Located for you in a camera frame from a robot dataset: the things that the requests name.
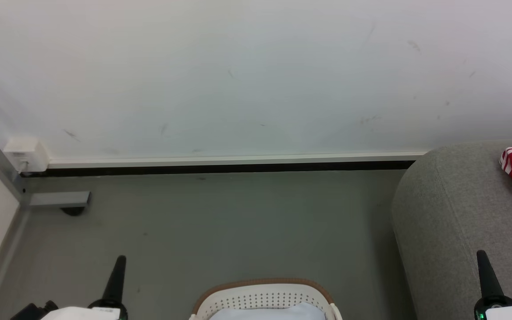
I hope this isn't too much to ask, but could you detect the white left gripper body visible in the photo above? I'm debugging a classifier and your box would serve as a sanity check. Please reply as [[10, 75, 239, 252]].
[[40, 299, 128, 320]]

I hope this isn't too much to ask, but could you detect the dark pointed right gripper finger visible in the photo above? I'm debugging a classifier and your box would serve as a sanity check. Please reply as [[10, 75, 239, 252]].
[[476, 250, 504, 300]]

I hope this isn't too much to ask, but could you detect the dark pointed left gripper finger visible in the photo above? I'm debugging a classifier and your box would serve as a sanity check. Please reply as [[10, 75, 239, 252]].
[[102, 255, 127, 303]]

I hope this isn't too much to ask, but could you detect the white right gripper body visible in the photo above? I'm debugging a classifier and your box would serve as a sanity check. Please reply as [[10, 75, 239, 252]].
[[474, 296, 512, 320]]

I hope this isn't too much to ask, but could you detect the grey fabric sofa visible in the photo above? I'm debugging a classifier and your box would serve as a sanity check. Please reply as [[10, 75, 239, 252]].
[[392, 140, 512, 320]]

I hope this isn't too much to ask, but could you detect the white perforated laundry basket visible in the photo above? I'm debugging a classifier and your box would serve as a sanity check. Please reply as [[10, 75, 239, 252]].
[[188, 278, 343, 320]]

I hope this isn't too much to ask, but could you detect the pale blue white garment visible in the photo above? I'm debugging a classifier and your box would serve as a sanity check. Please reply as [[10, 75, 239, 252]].
[[209, 303, 327, 320]]

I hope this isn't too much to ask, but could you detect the black skirting strip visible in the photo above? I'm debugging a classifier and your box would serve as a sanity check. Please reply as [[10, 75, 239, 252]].
[[20, 160, 416, 178]]

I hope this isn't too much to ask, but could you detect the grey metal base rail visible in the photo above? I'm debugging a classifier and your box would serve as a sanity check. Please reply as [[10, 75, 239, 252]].
[[0, 206, 31, 320]]

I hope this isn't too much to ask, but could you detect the grey metal foot bracket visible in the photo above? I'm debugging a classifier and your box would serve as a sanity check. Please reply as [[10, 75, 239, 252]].
[[28, 192, 91, 208]]

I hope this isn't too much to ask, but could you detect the white wall socket box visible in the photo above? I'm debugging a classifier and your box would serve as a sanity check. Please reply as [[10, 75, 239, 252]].
[[3, 138, 50, 173]]

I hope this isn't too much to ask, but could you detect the white wall cable trunking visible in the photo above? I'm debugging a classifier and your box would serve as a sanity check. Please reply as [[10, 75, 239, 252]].
[[47, 151, 428, 169]]

